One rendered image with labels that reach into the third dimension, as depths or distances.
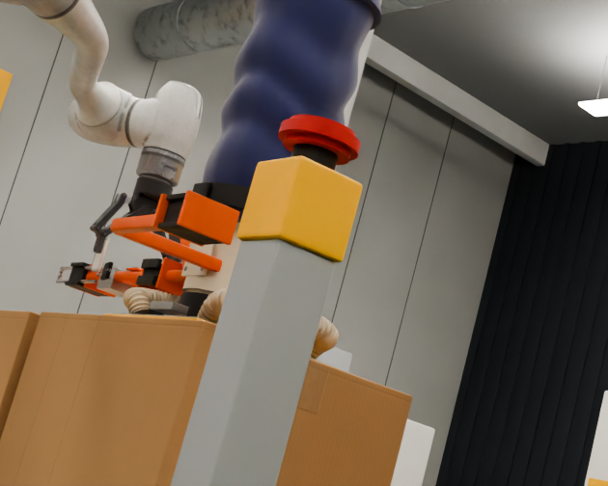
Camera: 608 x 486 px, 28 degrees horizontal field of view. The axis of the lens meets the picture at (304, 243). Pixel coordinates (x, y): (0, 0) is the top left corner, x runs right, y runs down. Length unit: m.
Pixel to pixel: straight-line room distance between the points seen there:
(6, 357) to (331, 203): 1.38
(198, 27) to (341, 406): 10.17
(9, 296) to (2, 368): 9.94
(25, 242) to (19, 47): 1.92
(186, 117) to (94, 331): 0.61
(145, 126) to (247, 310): 1.53
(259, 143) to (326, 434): 0.51
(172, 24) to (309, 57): 10.17
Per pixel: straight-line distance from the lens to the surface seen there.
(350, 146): 1.00
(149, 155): 2.45
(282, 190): 0.97
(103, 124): 2.50
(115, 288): 2.45
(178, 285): 2.26
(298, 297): 0.97
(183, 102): 2.46
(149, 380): 1.79
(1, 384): 2.28
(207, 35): 11.84
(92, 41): 2.21
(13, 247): 12.24
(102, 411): 1.90
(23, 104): 12.36
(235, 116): 2.08
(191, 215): 1.65
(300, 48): 2.08
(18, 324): 2.29
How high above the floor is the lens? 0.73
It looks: 12 degrees up
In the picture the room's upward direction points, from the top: 15 degrees clockwise
